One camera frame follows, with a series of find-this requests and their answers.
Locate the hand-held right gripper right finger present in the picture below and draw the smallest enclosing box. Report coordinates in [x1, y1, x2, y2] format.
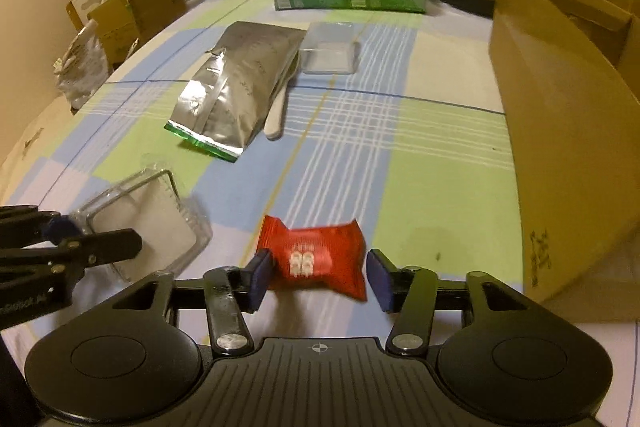
[366, 249, 526, 355]

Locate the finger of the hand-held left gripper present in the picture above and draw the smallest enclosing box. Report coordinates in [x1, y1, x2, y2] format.
[0, 204, 86, 242]
[0, 228, 143, 275]

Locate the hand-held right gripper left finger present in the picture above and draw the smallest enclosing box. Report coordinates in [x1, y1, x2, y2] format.
[112, 252, 275, 355]

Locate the clear plastic box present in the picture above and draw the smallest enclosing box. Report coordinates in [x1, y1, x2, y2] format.
[75, 167, 213, 284]
[298, 22, 362, 75]

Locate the red snack packet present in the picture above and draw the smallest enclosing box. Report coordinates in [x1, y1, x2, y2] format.
[257, 214, 368, 300]

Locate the white plastic spoon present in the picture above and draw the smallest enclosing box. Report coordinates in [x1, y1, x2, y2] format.
[263, 57, 301, 141]

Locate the silver foil pouch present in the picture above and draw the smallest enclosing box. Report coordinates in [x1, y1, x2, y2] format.
[164, 21, 307, 164]

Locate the cream printed cloth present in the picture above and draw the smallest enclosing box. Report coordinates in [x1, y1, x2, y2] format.
[0, 102, 76, 178]

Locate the white plastic bag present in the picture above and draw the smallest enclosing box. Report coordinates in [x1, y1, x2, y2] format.
[52, 19, 110, 110]

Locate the small brown cardboard box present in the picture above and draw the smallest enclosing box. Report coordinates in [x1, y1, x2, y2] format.
[87, 0, 140, 58]

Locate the tall brown cardboard box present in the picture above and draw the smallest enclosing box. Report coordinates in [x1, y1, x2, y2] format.
[125, 0, 187, 42]

